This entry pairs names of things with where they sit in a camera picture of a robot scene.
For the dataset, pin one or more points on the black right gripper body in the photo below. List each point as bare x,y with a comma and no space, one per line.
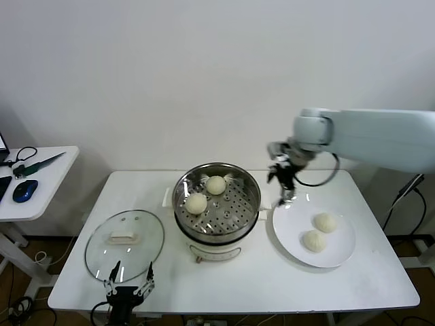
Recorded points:
288,171

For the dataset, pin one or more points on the black smartphone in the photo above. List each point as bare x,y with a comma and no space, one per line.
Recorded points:
4,187

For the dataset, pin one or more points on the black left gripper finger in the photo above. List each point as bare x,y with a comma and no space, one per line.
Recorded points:
110,283
147,281

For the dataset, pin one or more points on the small white black gadget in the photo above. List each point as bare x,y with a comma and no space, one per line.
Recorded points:
18,169

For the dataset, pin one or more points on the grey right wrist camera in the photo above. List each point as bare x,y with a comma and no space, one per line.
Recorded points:
276,149

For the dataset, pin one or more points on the round glass pot lid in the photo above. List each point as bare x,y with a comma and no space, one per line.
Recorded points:
142,231

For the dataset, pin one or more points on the white electric cooker base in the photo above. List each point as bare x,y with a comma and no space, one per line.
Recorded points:
214,253

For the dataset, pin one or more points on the black power adapter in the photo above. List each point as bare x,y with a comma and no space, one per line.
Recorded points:
409,186

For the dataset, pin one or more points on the stainless steel steamer basket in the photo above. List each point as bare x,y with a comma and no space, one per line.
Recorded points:
234,217

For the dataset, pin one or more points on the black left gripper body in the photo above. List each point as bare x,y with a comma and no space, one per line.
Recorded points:
124,297

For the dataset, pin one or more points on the blue computer mouse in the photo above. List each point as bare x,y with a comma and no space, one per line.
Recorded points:
25,191

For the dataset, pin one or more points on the laptop computer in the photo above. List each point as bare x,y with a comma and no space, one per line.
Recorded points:
2,144

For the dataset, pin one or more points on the white side table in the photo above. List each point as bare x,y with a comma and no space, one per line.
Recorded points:
54,183

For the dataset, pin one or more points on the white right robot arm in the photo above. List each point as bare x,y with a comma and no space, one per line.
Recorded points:
374,136

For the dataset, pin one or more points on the white steamed baozi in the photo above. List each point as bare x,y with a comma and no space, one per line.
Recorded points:
313,241
196,203
215,185
325,222

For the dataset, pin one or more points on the white round plate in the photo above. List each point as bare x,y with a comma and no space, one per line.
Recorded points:
336,254

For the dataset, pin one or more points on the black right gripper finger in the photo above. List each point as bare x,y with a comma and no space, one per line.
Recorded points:
286,197
272,174

